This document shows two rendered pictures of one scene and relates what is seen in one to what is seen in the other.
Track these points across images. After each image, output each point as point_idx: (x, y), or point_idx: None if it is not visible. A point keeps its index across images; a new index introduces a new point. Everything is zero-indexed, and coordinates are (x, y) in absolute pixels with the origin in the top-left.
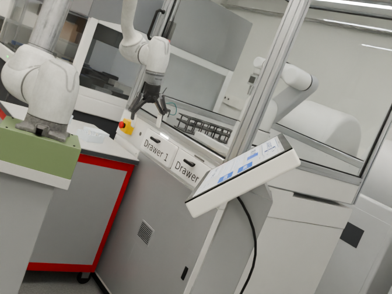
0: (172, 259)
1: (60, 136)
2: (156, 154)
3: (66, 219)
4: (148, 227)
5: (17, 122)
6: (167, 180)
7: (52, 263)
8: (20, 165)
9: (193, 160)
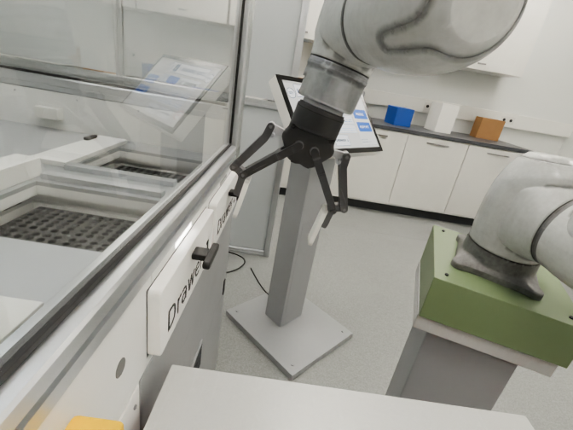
0: (217, 305)
1: (466, 235)
2: (193, 281)
3: None
4: (198, 355)
5: (546, 292)
6: (202, 272)
7: None
8: None
9: (228, 188)
